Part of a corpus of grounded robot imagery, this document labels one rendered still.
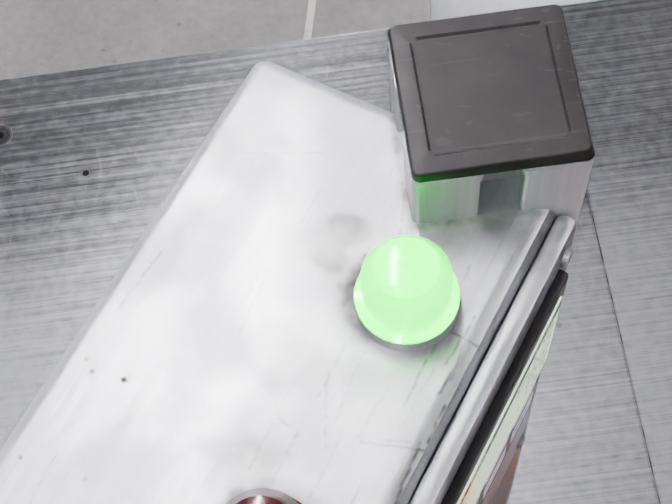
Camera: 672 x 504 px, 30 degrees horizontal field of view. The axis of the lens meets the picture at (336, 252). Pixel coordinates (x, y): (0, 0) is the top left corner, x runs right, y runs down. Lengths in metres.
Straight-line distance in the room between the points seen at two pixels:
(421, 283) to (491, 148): 0.04
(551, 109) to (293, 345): 0.09
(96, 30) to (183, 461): 1.96
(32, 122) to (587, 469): 0.56
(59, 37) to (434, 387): 1.98
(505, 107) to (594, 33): 0.85
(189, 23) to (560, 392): 1.37
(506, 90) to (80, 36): 1.95
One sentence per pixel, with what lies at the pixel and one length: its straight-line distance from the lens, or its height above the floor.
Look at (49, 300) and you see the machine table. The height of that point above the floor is 0.83.
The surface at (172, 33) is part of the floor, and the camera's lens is 2.21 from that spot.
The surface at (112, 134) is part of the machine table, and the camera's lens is 1.12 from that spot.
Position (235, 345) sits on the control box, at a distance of 0.31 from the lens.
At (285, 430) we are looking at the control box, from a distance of 0.30.
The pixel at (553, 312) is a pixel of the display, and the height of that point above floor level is 1.45.
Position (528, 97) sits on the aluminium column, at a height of 1.50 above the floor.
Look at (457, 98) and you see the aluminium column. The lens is 0.31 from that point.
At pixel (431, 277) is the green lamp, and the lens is 0.29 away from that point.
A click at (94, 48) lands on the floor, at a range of 2.23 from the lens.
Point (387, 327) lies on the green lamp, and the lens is 0.30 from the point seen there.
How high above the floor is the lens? 1.76
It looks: 64 degrees down
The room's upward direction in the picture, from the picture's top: 8 degrees counter-clockwise
